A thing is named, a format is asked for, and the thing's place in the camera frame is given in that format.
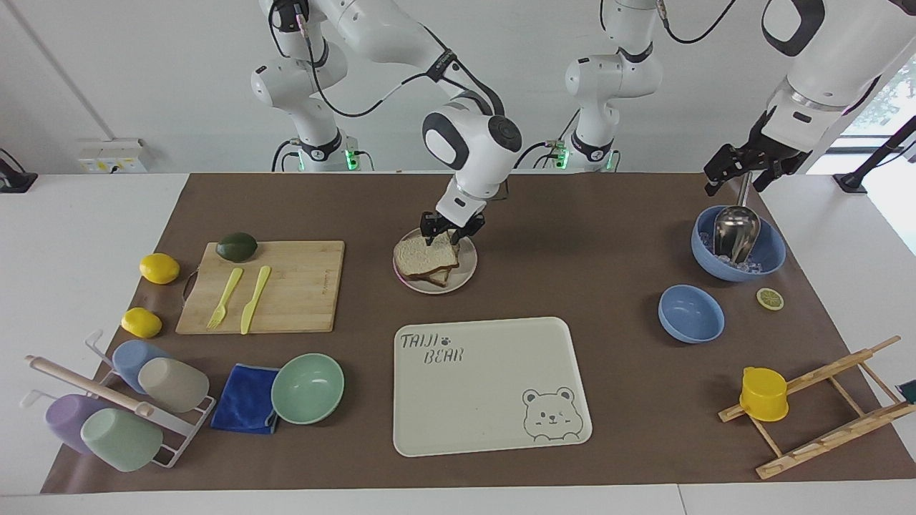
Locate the window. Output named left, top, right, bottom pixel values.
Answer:
left=837, top=54, right=916, bottom=155

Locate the green plastic cup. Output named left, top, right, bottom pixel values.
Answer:
left=80, top=408, right=164, bottom=473

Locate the beige plastic cup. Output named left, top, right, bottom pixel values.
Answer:
left=137, top=357, right=210, bottom=413

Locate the white bread slice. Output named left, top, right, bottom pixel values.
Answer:
left=394, top=232, right=459, bottom=280
left=409, top=265, right=459, bottom=289

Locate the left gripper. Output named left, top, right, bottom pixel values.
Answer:
left=704, top=118, right=809, bottom=195

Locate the purple plastic cup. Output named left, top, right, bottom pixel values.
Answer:
left=45, top=394, right=115, bottom=456

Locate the yellow plastic knife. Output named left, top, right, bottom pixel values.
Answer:
left=240, top=265, right=272, bottom=335

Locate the blue plastic cup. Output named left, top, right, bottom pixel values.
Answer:
left=112, top=340, right=172, bottom=394

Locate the white wall conduit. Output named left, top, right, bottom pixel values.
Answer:
left=0, top=0, right=117, bottom=142

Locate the wooden cutting board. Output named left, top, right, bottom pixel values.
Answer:
left=175, top=240, right=346, bottom=335

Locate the yellow lemon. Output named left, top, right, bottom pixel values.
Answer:
left=121, top=308, right=162, bottom=338
left=140, top=253, right=180, bottom=285

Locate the white wall socket box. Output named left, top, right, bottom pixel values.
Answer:
left=77, top=139, right=148, bottom=175

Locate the small blue bowl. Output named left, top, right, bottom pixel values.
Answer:
left=658, top=285, right=726, bottom=344

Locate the silver metal scoop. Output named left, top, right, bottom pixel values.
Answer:
left=713, top=172, right=761, bottom=263

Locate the wooden folding rack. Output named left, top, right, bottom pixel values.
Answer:
left=718, top=335, right=916, bottom=480

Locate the blue cloth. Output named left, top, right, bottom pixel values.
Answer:
left=210, top=363, right=281, bottom=435

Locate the yellow cup with handle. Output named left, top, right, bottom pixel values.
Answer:
left=739, top=367, right=789, bottom=422

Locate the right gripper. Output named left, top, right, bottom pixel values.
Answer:
left=421, top=211, right=486, bottom=247

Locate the yellow plastic fork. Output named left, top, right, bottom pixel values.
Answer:
left=207, top=268, right=244, bottom=330

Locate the white wire cup rack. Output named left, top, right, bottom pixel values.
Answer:
left=20, top=329, right=216, bottom=469

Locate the green bowl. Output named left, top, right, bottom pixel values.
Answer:
left=271, top=353, right=345, bottom=426

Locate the cream tray with bear print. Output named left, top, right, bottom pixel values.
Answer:
left=393, top=317, right=593, bottom=458

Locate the dark green avocado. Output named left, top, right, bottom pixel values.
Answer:
left=216, top=232, right=258, bottom=263

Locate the black stand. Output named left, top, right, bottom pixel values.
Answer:
left=0, top=148, right=38, bottom=194
left=834, top=114, right=916, bottom=194

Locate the round pink plate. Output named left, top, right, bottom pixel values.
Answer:
left=392, top=227, right=478, bottom=295

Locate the large blue bowl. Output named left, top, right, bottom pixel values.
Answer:
left=691, top=206, right=786, bottom=283

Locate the wooden rod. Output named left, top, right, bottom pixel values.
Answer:
left=26, top=355, right=155, bottom=418

